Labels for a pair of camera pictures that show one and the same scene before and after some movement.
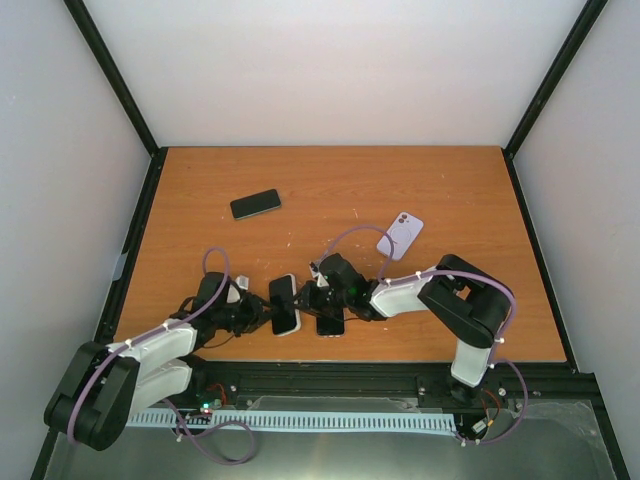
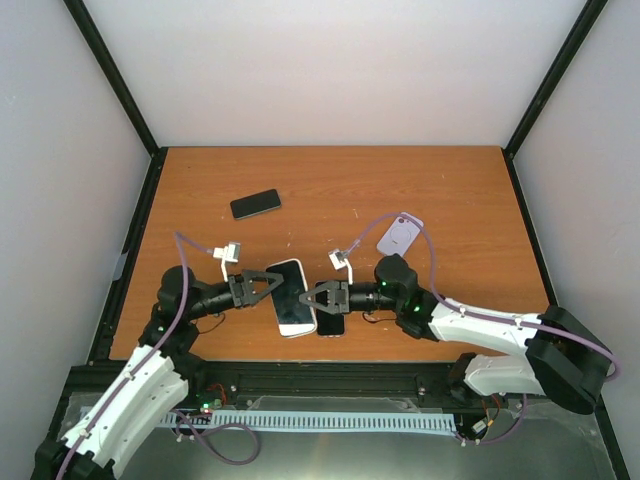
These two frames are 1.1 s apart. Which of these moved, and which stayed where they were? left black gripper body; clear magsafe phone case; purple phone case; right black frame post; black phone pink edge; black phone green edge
Moved: left black gripper body
Stayed: clear magsafe phone case; purple phone case; black phone pink edge; right black frame post; black phone green edge
